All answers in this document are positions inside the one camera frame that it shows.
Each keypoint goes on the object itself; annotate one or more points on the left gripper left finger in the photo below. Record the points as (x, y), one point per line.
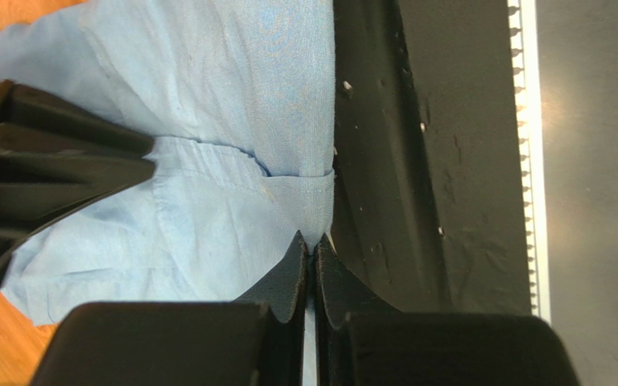
(256, 339)

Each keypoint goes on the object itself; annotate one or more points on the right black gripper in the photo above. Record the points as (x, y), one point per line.
(68, 159)

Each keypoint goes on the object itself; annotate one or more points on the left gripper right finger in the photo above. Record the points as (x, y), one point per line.
(362, 340)

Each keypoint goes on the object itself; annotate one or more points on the light blue long sleeve shirt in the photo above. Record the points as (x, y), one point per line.
(239, 97)

